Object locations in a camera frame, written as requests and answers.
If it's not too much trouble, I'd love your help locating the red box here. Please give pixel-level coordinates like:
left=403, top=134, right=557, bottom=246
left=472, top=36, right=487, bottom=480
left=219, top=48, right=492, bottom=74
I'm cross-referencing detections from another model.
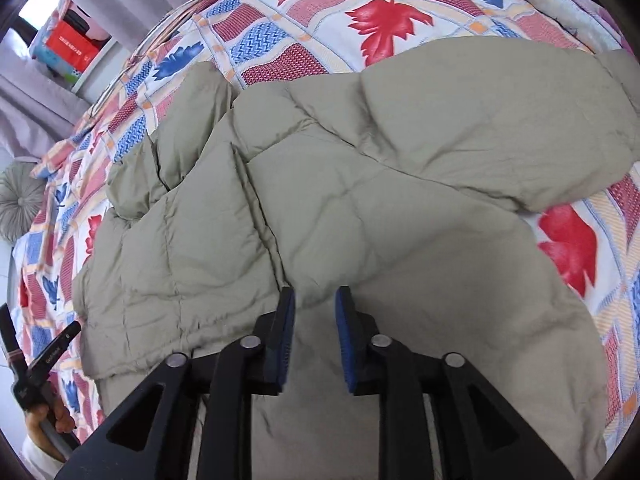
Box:
left=44, top=21, right=102, bottom=75

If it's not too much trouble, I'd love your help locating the white shelf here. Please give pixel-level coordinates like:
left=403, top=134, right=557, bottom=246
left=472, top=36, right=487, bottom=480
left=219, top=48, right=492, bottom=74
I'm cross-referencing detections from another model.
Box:
left=70, top=37, right=132, bottom=95

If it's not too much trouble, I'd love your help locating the grey round cushion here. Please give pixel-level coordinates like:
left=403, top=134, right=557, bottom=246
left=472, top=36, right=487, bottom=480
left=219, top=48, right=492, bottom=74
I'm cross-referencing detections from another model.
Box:
left=0, top=162, right=50, bottom=243

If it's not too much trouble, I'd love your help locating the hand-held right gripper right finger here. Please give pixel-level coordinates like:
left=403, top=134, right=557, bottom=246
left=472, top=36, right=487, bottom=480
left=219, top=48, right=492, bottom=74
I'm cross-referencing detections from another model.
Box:
left=334, top=286, right=576, bottom=480

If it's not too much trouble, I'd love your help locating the person's left hand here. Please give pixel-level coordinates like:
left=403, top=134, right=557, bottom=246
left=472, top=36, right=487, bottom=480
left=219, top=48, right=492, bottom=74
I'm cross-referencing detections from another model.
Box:
left=22, top=396, right=77, bottom=453

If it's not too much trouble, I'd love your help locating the leaf-print checked bed sheet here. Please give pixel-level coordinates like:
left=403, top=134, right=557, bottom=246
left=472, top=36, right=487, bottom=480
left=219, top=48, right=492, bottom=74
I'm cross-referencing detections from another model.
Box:
left=12, top=0, right=640, bottom=461

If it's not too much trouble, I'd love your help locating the grey curtain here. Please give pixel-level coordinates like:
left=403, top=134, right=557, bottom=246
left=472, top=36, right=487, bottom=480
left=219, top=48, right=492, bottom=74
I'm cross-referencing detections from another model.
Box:
left=0, top=0, right=241, bottom=141

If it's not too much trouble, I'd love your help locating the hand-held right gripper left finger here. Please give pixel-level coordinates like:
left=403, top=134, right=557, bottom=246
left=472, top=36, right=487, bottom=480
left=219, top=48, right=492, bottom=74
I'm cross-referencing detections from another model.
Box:
left=55, top=286, right=297, bottom=480

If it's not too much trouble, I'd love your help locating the beige puffer jacket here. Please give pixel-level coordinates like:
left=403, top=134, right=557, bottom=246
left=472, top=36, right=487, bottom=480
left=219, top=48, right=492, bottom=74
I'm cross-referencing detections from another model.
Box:
left=72, top=35, right=640, bottom=480

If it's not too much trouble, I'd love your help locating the light blue printed box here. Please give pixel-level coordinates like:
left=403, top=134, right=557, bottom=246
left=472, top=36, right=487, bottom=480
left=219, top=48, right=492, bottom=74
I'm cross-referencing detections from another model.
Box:
left=29, top=42, right=83, bottom=86

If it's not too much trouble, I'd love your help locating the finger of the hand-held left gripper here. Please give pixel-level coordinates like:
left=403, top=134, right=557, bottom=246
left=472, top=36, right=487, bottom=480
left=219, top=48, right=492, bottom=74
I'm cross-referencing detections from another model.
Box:
left=0, top=304, right=23, bottom=367
left=26, top=321, right=82, bottom=382

